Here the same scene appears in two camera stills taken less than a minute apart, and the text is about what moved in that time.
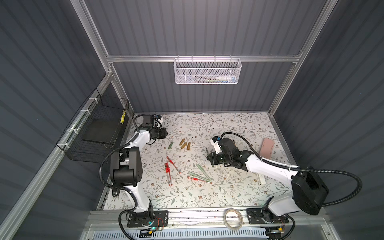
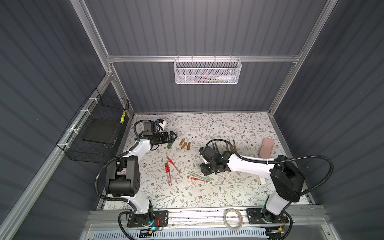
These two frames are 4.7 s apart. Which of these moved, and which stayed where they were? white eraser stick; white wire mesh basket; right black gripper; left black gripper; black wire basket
Moved: right black gripper; left black gripper
Stayed: white wire mesh basket; black wire basket; white eraser stick
